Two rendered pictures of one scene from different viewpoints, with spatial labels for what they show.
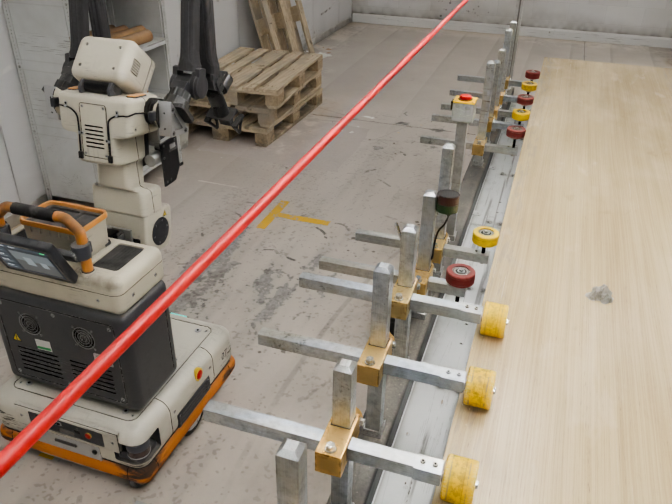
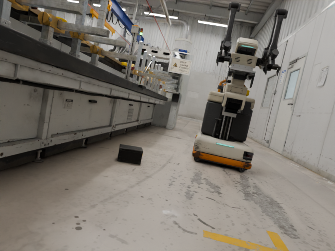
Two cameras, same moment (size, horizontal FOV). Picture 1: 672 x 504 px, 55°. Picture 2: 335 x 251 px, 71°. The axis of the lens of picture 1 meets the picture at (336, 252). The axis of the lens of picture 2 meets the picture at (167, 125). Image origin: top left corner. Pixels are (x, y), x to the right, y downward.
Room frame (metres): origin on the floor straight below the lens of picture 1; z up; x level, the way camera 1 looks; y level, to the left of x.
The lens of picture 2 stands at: (4.45, -0.42, 0.54)
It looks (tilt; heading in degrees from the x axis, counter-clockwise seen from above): 5 degrees down; 168
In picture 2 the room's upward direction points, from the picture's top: 11 degrees clockwise
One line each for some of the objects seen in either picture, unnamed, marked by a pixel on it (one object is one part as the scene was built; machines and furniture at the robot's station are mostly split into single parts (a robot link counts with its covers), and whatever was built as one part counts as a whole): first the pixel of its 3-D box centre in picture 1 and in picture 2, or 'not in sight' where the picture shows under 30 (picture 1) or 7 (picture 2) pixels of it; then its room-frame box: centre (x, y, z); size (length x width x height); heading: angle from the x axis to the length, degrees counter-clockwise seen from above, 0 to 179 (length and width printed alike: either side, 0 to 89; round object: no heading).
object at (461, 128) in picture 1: (455, 181); (130, 57); (2.08, -0.42, 0.93); 0.05 x 0.05 x 0.45; 72
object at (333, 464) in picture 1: (339, 438); not in sight; (0.86, -0.01, 0.95); 0.14 x 0.06 x 0.05; 162
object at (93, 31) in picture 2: (483, 111); (64, 26); (3.23, -0.74, 0.81); 0.43 x 0.03 x 0.04; 72
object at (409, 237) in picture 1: (403, 308); (146, 73); (1.36, -0.18, 0.89); 0.04 x 0.04 x 0.48; 72
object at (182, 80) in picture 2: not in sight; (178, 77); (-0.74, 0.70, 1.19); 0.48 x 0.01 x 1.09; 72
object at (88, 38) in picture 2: (476, 122); (89, 38); (3.00, -0.67, 0.83); 0.43 x 0.03 x 0.04; 72
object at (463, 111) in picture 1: (464, 110); (135, 30); (2.08, -0.41, 1.18); 0.07 x 0.07 x 0.08; 72
